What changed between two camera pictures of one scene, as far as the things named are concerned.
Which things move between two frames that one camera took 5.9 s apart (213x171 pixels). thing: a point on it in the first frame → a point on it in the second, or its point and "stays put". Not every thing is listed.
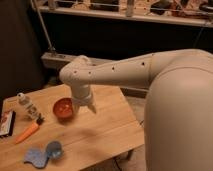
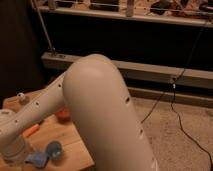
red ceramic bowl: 63,109 stays put
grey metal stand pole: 51,47 stays put
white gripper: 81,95 → 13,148
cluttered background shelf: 197,13 stays put
